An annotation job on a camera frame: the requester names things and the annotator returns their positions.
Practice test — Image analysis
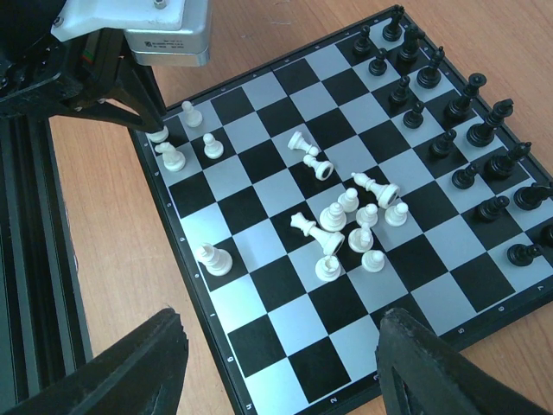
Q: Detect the white pawn piece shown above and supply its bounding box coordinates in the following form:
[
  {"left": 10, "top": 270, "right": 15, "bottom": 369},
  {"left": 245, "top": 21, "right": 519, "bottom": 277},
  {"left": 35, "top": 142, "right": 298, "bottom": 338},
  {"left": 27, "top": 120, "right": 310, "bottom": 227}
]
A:
[{"left": 203, "top": 133, "right": 224, "bottom": 160}]

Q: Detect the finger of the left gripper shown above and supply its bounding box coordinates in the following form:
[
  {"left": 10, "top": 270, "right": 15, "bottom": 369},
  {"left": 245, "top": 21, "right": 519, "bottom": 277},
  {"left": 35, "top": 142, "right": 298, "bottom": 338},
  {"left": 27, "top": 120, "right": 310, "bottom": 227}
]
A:
[{"left": 67, "top": 56, "right": 166, "bottom": 132}]

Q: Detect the lying white bishop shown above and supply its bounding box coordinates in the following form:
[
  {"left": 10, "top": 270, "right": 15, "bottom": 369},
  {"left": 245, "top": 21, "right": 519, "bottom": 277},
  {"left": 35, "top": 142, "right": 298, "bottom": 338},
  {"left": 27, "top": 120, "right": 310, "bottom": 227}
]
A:
[{"left": 351, "top": 172, "right": 400, "bottom": 209}]

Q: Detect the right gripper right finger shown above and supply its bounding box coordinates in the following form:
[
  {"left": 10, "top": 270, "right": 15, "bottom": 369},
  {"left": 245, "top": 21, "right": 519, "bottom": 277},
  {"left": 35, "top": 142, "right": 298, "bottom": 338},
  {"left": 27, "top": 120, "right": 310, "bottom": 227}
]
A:
[{"left": 375, "top": 308, "right": 548, "bottom": 415}]

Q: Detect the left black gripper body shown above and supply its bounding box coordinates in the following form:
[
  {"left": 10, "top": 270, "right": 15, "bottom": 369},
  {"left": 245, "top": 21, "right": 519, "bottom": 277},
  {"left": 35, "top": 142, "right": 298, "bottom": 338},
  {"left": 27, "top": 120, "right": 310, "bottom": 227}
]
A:
[{"left": 1, "top": 1, "right": 130, "bottom": 121}]

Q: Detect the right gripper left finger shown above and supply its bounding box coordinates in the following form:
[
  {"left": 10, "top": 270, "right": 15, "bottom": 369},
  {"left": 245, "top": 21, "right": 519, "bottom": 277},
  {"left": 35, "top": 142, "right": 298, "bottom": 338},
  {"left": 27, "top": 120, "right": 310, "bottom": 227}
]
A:
[{"left": 7, "top": 308, "right": 188, "bottom": 414}]

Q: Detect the white rook piece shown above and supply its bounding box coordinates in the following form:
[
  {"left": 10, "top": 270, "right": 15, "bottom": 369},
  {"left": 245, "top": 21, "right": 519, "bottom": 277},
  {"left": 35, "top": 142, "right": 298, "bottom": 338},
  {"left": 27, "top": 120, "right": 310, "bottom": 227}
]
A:
[{"left": 146, "top": 125, "right": 169, "bottom": 144}]

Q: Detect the black aluminium rail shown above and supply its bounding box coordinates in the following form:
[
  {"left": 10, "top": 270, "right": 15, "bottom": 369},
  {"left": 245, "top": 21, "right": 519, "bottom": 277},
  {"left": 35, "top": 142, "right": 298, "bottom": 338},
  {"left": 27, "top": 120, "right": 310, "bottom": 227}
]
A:
[{"left": 1, "top": 117, "right": 92, "bottom": 411}]

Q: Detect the black magnetic chess board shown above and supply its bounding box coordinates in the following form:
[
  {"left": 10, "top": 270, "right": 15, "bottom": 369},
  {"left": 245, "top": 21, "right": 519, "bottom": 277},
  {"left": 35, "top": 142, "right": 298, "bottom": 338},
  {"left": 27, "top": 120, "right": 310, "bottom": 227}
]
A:
[{"left": 132, "top": 6, "right": 552, "bottom": 414}]

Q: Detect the white knight piece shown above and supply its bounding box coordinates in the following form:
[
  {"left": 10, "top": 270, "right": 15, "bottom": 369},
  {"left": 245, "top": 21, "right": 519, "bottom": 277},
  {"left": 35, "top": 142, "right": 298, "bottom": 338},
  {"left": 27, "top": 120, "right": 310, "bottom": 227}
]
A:
[{"left": 155, "top": 142, "right": 186, "bottom": 172}]

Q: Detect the lying white pawn dark base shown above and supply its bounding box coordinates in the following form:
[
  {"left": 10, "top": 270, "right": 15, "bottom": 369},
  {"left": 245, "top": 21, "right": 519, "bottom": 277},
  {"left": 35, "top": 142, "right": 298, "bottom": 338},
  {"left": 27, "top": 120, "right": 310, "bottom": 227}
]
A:
[{"left": 302, "top": 154, "right": 334, "bottom": 181}]

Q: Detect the black pawn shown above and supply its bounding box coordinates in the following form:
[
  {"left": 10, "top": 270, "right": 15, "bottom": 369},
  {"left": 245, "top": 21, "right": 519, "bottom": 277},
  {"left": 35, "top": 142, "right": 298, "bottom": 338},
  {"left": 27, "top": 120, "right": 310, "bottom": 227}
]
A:
[
  {"left": 429, "top": 129, "right": 457, "bottom": 158},
  {"left": 475, "top": 195, "right": 510, "bottom": 222},
  {"left": 451, "top": 163, "right": 479, "bottom": 189},
  {"left": 506, "top": 244, "right": 543, "bottom": 266}
]

